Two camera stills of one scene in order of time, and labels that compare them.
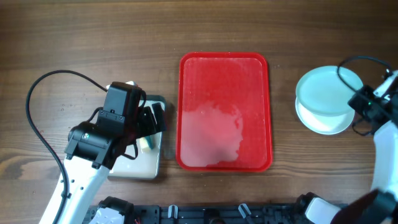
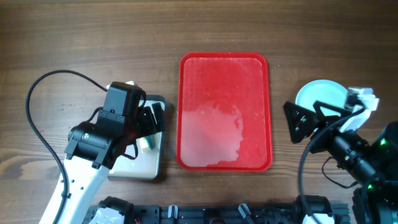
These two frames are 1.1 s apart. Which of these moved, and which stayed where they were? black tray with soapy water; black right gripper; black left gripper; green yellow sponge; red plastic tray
Moved: black right gripper
Stayed: red plastic tray; green yellow sponge; black tray with soapy water; black left gripper
